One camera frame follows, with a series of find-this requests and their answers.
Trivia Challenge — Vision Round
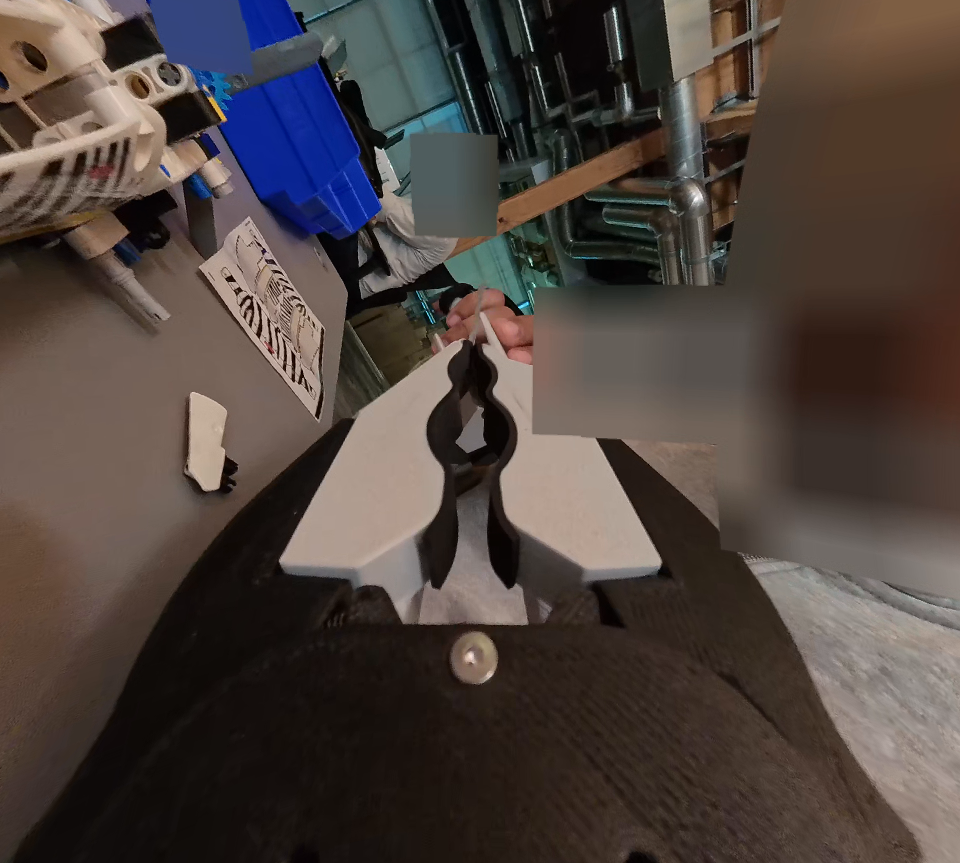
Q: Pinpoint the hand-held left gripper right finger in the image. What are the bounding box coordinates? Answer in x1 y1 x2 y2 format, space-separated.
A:
474 345 663 621

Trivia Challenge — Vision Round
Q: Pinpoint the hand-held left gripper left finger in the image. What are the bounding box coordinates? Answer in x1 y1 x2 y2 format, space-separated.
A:
279 342 477 624

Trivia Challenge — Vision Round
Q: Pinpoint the white paper sheet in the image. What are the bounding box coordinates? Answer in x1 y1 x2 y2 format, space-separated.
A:
430 287 502 453

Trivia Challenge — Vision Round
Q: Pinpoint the white lego panel piece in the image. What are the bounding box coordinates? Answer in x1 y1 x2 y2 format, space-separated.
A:
183 391 241 495

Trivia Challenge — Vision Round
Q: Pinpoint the white black lego model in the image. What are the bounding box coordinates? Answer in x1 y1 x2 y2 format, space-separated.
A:
0 0 235 324

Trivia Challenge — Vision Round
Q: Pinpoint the person's right hand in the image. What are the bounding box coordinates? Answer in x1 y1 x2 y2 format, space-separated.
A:
447 291 534 365

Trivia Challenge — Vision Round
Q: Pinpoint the zebra striped sticker sheet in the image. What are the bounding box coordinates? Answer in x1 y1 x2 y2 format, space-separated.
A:
198 216 328 423

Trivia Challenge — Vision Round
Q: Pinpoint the wooden beam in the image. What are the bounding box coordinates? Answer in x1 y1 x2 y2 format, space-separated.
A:
448 128 669 258

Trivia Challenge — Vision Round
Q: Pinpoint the grey zip hoodie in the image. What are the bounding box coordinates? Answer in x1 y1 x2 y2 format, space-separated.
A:
416 488 960 863

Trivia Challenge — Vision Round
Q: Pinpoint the black office chair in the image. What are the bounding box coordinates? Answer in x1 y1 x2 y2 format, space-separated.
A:
330 77 393 313

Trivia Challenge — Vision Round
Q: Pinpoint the blue plastic bin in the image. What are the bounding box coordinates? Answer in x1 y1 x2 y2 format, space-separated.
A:
91 0 384 239

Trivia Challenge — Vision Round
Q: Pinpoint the grey bar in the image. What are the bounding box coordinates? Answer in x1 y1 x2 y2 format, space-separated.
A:
228 32 348 92

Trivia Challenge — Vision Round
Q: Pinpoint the silver elbow duct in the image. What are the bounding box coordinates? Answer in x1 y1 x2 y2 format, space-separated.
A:
566 81 715 288

